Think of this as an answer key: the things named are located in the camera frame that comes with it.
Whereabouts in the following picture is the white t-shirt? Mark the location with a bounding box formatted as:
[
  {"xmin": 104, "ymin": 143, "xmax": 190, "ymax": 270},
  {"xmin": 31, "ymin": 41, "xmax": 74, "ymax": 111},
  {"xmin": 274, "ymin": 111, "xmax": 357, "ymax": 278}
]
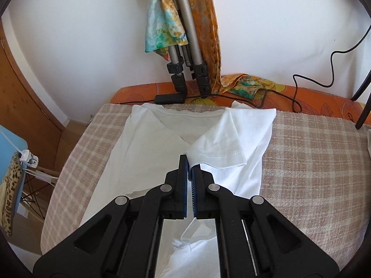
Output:
[{"xmin": 79, "ymin": 100, "xmax": 277, "ymax": 278}]

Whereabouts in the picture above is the black power adapter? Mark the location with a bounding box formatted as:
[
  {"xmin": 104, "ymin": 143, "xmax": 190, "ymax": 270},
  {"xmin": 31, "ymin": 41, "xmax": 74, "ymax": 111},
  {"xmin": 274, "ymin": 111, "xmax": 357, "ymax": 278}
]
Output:
[{"xmin": 154, "ymin": 93, "xmax": 187, "ymax": 105}]

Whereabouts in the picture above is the plaid beige bed blanket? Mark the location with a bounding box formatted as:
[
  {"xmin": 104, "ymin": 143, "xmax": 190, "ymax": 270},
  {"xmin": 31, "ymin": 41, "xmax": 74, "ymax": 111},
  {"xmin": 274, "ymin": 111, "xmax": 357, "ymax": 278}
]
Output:
[{"xmin": 40, "ymin": 104, "xmax": 370, "ymax": 267}]

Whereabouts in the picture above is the silver folded tripod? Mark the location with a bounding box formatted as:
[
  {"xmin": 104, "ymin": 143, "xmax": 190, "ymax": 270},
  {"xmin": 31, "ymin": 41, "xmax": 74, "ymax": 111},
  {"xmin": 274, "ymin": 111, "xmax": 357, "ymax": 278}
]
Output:
[{"xmin": 175, "ymin": 0, "xmax": 211, "ymax": 98}]

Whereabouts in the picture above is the colourful orange scarf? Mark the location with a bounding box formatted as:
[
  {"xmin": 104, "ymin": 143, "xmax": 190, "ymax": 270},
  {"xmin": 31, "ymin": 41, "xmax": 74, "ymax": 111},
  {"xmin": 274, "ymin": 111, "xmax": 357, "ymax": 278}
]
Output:
[{"xmin": 145, "ymin": 0, "xmax": 275, "ymax": 99}]

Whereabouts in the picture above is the white clip desk lamp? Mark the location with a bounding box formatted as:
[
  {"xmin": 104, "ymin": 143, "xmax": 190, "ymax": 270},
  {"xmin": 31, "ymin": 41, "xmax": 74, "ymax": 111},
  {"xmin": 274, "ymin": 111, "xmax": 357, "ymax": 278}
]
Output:
[{"xmin": 1, "ymin": 126, "xmax": 39, "ymax": 168}]

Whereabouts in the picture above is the leopard print cloth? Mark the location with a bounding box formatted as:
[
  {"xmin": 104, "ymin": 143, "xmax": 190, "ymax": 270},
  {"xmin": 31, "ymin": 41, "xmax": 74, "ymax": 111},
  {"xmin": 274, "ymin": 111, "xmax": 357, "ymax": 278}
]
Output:
[{"xmin": 0, "ymin": 152, "xmax": 22, "ymax": 237}]

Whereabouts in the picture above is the light blue chair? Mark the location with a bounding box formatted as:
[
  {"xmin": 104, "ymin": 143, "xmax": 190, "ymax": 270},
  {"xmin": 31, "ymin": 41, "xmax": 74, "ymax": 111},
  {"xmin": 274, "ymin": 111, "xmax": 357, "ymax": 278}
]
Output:
[{"xmin": 0, "ymin": 124, "xmax": 29, "ymax": 218}]

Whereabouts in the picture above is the wooden door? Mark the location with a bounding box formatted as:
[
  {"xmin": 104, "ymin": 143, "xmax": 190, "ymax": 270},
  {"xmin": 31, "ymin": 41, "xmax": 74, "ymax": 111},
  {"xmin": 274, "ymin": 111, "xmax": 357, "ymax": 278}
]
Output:
[{"xmin": 1, "ymin": 28, "xmax": 65, "ymax": 171}]

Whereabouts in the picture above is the black mini tripod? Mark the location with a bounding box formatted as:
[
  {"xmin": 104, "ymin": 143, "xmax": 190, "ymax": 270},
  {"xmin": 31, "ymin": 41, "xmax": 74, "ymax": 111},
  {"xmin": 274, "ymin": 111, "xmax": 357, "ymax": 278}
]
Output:
[{"xmin": 350, "ymin": 69, "xmax": 371, "ymax": 131}]

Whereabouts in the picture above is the black power cable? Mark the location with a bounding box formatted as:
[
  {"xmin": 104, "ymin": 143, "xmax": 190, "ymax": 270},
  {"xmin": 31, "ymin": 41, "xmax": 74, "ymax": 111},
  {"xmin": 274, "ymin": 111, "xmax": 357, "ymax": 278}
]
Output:
[{"xmin": 185, "ymin": 19, "xmax": 371, "ymax": 114}]

